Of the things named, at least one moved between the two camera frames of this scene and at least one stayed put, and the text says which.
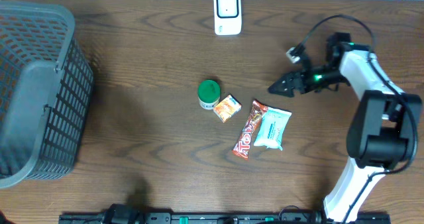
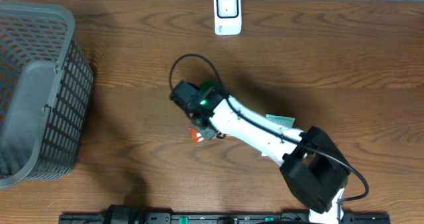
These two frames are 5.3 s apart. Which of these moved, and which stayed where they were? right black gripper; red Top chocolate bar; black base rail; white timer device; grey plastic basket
Moved: right black gripper; red Top chocolate bar
Stayed: black base rail; grey plastic basket; white timer device
